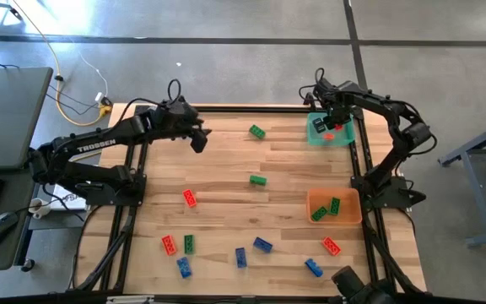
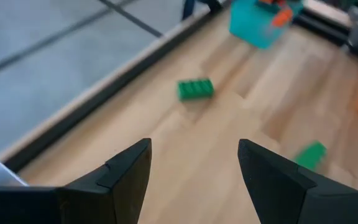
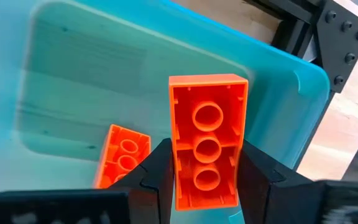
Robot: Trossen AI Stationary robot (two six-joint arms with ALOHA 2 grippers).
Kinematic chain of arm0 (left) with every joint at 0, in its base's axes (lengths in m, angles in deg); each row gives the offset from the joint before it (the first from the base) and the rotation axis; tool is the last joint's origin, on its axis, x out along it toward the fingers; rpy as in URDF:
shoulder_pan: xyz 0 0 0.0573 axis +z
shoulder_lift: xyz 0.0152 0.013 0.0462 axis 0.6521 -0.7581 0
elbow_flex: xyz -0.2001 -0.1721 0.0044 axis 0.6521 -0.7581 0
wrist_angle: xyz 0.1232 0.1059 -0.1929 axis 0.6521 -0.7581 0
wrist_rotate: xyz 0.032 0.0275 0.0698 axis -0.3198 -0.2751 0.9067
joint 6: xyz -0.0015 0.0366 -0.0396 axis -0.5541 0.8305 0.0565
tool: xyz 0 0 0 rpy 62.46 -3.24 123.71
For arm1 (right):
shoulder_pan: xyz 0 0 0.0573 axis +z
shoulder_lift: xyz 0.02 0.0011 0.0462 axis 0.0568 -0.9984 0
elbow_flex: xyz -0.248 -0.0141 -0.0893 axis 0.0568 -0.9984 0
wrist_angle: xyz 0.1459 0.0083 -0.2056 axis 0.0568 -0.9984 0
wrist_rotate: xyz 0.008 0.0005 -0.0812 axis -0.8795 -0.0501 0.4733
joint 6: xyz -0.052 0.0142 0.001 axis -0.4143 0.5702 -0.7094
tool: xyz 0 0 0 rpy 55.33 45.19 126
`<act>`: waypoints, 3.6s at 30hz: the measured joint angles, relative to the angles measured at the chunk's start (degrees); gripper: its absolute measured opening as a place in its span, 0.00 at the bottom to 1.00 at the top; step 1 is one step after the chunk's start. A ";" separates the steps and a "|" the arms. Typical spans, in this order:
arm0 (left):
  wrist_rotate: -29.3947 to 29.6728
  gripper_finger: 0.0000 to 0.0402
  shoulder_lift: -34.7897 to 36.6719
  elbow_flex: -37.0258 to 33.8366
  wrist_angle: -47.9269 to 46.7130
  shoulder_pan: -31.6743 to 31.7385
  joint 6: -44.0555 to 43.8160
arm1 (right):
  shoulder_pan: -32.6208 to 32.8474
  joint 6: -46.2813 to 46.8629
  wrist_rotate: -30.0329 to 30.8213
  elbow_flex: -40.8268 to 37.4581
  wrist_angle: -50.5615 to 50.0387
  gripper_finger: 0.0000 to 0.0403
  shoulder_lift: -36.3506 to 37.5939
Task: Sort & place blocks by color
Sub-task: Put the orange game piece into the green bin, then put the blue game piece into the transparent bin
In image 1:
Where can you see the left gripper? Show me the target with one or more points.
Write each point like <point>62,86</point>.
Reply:
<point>177,120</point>

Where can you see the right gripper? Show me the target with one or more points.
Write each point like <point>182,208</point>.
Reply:
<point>340,103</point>

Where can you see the red toy brick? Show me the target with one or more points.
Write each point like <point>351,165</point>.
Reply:
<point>331,246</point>
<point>189,198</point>
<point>169,245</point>
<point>329,136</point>
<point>338,127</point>

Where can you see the green toy brick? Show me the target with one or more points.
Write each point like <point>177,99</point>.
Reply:
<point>319,213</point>
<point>189,244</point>
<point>258,180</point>
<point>334,206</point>
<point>257,131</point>

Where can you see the blue toy brick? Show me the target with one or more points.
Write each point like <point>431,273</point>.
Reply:
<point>241,257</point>
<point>184,267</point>
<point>262,245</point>
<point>314,267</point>

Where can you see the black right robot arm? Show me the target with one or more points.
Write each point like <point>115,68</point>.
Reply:
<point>412,135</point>

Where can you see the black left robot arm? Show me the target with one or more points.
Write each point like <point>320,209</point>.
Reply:
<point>95,145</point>

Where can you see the teal plastic bin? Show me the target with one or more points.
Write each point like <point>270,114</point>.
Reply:
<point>344,139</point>

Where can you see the orange plastic bin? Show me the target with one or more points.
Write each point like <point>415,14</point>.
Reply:
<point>350,215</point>

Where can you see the white printed sheet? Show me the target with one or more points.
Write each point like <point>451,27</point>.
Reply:
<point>63,202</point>

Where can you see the black cylindrical device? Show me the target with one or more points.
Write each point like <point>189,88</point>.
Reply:
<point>348,280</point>

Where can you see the white mug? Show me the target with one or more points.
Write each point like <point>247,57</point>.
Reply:
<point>36,209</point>

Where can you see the dark grey desk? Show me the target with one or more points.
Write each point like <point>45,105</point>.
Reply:
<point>11,118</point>

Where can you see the black desk caster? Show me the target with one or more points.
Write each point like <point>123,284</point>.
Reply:
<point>28,265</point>

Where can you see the black computer mouse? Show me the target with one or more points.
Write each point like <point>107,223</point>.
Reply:
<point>0,228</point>

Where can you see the black computer desk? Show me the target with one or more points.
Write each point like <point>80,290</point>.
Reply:
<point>11,257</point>

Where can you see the black aluminium rig frame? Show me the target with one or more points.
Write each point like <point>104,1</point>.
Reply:
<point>247,109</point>

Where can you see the grey metal table frame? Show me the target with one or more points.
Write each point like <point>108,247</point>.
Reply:
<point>470,194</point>

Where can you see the white bracket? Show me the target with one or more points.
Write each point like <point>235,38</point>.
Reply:
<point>129,299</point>

